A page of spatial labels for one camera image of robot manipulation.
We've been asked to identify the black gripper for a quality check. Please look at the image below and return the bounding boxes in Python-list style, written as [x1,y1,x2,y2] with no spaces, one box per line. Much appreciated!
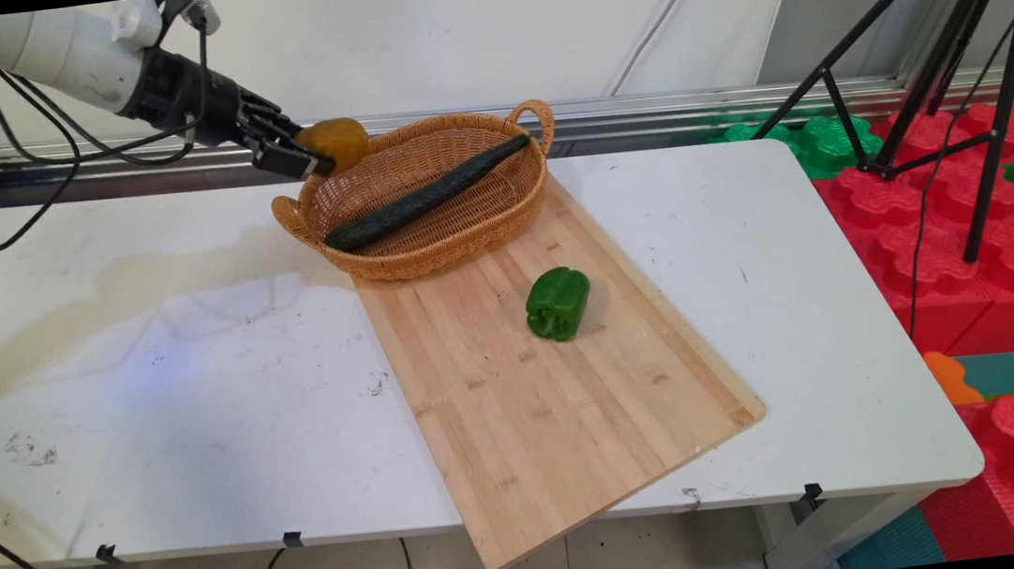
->
[112,28,338,200]

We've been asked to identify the yellow-orange toy potato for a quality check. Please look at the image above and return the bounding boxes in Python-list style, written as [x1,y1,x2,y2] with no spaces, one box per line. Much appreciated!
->
[293,114,374,181]

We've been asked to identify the dark green cucumber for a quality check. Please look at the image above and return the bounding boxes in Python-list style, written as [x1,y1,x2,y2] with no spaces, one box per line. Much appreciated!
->
[314,132,543,256]

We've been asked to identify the woven wicker basket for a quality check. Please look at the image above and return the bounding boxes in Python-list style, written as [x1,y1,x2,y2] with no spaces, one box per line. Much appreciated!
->
[262,97,571,295]

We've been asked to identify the green bell pepper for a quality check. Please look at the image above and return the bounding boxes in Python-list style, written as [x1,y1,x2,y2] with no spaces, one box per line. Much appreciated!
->
[519,262,599,347]

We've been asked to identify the bamboo cutting board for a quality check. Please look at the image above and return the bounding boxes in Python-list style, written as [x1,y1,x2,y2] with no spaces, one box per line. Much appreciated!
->
[342,151,782,569]

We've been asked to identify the white table leg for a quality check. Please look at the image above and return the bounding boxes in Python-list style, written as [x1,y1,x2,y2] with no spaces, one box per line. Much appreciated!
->
[754,486,935,569]

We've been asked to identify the large red foam block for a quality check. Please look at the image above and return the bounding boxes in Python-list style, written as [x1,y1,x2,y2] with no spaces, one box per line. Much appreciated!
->
[805,98,1014,371]

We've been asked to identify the orange foam piece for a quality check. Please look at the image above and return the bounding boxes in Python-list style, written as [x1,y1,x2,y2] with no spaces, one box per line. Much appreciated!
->
[922,346,988,410]

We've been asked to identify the black tripod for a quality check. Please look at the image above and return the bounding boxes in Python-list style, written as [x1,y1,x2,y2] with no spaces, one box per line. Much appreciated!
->
[736,0,1014,288]

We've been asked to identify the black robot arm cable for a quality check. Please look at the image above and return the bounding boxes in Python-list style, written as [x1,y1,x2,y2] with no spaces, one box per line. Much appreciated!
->
[0,0,231,255]

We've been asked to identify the aluminium rail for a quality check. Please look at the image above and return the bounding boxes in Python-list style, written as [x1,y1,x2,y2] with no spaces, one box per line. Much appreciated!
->
[0,41,1014,215]

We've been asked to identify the thin black tripod cable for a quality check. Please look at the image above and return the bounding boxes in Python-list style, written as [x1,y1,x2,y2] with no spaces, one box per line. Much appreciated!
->
[874,5,1014,343]

